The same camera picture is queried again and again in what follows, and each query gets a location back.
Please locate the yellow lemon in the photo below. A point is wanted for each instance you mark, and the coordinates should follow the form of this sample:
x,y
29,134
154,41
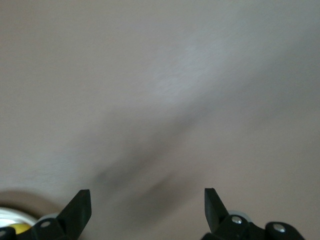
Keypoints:
x,y
21,228

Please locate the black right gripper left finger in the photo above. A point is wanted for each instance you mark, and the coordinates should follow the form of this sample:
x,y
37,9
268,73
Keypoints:
x,y
75,215

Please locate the beige plate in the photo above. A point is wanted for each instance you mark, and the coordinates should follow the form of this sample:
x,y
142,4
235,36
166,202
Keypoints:
x,y
10,215

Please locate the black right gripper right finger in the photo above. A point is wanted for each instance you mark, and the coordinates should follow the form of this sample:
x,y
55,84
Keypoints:
x,y
215,215

